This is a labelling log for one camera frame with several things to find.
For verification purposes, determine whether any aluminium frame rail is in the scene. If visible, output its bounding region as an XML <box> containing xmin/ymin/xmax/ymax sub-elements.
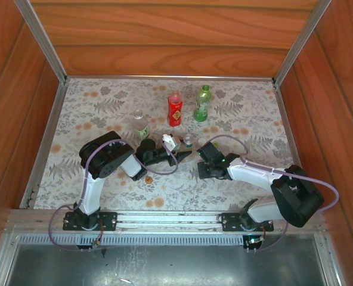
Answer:
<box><xmin>65</xmin><ymin>74</ymin><xmax>276</xmax><ymax>83</ymax></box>
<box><xmin>19</xmin><ymin>80</ymin><xmax>69</xmax><ymax>209</ymax></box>
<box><xmin>272</xmin><ymin>77</ymin><xmax>314</xmax><ymax>209</ymax></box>

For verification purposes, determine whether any aluminium frame post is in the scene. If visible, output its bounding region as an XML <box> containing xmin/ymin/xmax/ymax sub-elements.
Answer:
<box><xmin>14</xmin><ymin>0</ymin><xmax>69</xmax><ymax>86</ymax></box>
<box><xmin>271</xmin><ymin>0</ymin><xmax>333</xmax><ymax>86</ymax></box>

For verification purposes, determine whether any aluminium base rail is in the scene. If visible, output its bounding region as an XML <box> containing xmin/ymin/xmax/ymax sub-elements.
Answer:
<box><xmin>3</xmin><ymin>208</ymin><xmax>328</xmax><ymax>236</ymax></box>

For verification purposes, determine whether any green plastic bottle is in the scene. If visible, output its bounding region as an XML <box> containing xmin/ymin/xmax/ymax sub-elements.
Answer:
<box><xmin>193</xmin><ymin>84</ymin><xmax>212</xmax><ymax>123</ymax></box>

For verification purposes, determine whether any clear bottle with green label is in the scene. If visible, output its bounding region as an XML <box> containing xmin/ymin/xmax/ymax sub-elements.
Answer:
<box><xmin>132</xmin><ymin>109</ymin><xmax>151</xmax><ymax>141</ymax></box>

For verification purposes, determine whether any grey slotted cable duct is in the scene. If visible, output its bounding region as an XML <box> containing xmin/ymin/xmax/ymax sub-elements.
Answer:
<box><xmin>17</xmin><ymin>234</ymin><xmax>317</xmax><ymax>247</ymax></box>

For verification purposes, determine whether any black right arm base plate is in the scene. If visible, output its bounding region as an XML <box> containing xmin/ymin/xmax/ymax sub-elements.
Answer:
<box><xmin>221</xmin><ymin>212</ymin><xmax>275</xmax><ymax>232</ymax></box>

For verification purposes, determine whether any floral tablecloth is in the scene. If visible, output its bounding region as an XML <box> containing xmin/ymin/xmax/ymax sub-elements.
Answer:
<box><xmin>33</xmin><ymin>77</ymin><xmax>302</xmax><ymax>211</ymax></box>

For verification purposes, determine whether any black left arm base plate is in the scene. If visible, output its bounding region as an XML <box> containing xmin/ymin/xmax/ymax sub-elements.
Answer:
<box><xmin>62</xmin><ymin>211</ymin><xmax>118</xmax><ymax>232</ymax></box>

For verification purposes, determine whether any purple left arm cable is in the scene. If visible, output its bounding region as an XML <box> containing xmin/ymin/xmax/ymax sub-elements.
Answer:
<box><xmin>48</xmin><ymin>138</ymin><xmax>179</xmax><ymax>254</ymax></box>

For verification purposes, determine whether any grey metal sheet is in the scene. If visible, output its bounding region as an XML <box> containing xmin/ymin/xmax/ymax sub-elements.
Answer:
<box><xmin>6</xmin><ymin>244</ymin><xmax>326</xmax><ymax>286</ymax></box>

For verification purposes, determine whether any red plastic bottle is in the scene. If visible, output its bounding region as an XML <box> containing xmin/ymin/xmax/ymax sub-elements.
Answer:
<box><xmin>167</xmin><ymin>90</ymin><xmax>184</xmax><ymax>128</ymax></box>

